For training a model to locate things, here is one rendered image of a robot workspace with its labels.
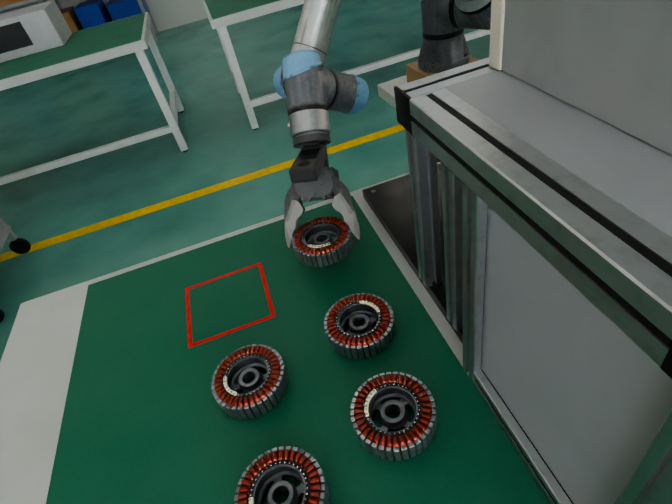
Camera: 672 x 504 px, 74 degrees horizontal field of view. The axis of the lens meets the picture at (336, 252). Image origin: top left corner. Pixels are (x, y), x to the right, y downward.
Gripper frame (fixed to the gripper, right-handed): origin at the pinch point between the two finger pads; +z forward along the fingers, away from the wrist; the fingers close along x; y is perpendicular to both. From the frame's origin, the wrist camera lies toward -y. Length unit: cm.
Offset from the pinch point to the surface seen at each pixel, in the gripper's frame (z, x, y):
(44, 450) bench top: 25, 42, -25
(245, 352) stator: 15.0, 11.1, -16.4
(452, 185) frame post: -5.6, -21.9, -29.3
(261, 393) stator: 19.5, 6.9, -22.5
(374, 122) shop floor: -68, 1, 217
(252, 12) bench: -139, 64, 187
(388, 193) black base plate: -8.5, -12.4, 16.7
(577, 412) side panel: 17, -30, -39
